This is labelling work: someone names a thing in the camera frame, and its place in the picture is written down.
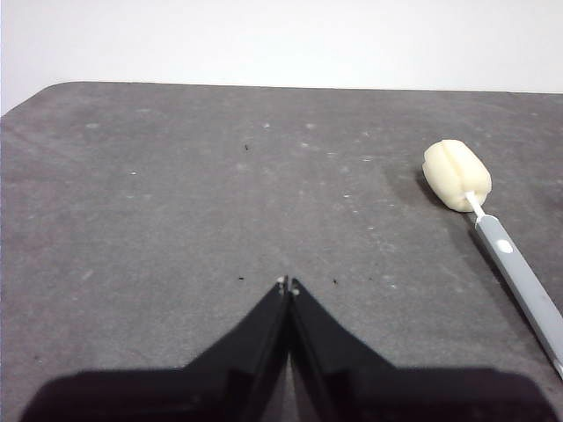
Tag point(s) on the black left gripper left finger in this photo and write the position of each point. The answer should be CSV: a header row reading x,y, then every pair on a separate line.
x,y
176,395

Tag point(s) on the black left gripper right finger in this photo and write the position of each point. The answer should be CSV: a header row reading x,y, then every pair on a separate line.
x,y
396,395

